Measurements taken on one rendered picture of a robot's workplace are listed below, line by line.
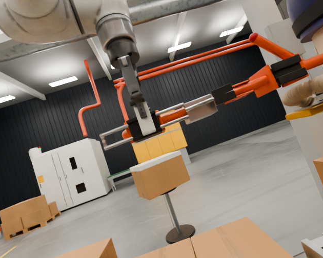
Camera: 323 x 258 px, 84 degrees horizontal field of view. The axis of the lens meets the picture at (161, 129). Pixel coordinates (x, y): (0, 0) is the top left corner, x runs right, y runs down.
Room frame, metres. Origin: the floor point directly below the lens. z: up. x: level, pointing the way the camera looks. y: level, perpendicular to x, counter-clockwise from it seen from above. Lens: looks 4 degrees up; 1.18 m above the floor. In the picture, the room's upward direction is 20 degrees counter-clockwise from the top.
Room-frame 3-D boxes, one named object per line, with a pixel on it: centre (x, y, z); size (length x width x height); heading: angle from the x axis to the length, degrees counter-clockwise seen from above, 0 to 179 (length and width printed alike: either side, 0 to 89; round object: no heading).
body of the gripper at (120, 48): (0.43, 0.03, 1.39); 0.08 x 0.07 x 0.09; 1
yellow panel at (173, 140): (8.10, 0.33, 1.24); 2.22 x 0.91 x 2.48; 96
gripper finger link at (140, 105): (0.37, 0.03, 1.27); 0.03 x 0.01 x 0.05; 1
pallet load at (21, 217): (6.09, 4.99, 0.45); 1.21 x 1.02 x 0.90; 96
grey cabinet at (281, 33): (1.38, -1.14, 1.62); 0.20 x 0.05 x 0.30; 91
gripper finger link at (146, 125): (0.39, 0.03, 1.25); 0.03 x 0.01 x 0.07; 91
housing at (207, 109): (0.44, -0.10, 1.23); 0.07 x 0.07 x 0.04; 2
